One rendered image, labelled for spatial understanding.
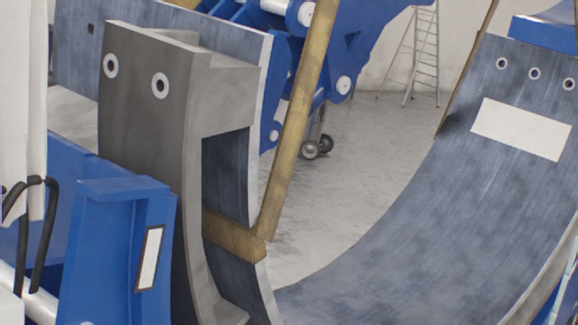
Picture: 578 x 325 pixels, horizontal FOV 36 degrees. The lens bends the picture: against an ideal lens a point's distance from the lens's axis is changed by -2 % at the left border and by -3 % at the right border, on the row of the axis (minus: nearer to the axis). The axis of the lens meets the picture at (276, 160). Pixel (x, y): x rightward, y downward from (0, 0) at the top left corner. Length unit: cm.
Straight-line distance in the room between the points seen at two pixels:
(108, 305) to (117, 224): 16
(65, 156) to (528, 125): 217
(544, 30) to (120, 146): 271
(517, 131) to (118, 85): 214
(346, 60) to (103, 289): 372
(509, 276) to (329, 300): 65
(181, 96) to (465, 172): 212
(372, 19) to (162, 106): 373
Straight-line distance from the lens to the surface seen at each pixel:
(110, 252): 166
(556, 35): 419
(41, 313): 174
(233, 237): 193
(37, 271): 176
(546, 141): 359
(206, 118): 169
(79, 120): 208
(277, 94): 484
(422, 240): 349
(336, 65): 518
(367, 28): 534
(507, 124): 366
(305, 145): 1140
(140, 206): 164
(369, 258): 344
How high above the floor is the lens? 258
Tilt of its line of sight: 14 degrees down
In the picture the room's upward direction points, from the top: 13 degrees clockwise
